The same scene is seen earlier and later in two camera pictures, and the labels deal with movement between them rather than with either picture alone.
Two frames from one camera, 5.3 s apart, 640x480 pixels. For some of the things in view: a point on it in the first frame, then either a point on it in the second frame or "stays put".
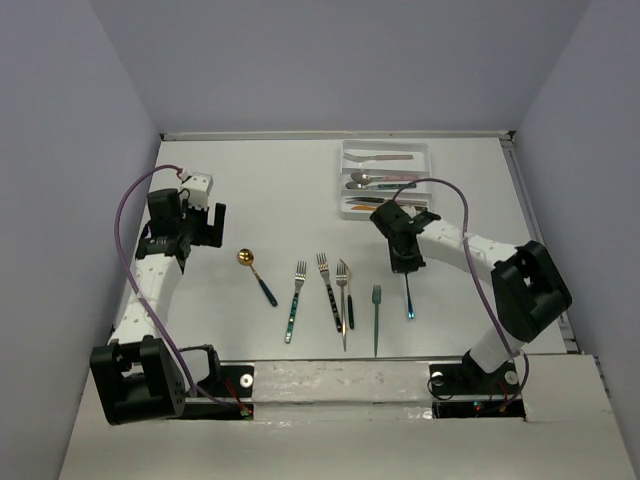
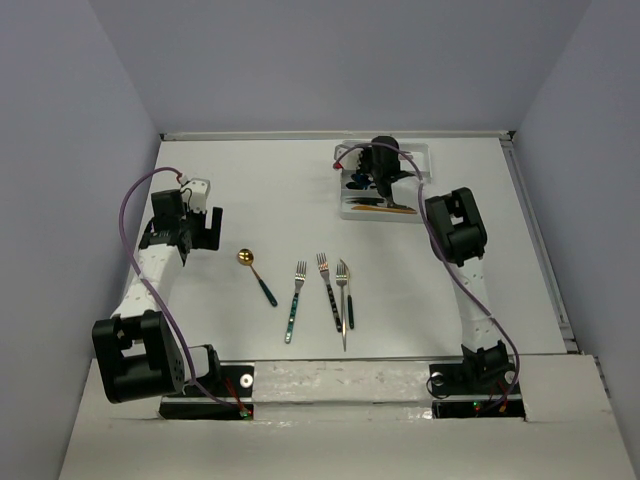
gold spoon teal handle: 245,256 stays put
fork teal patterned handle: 300,275 stays put
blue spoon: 411,310 -> 361,179
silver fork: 341,277 stays put
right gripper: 399,265 -> 366,151
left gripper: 208,235 stays put
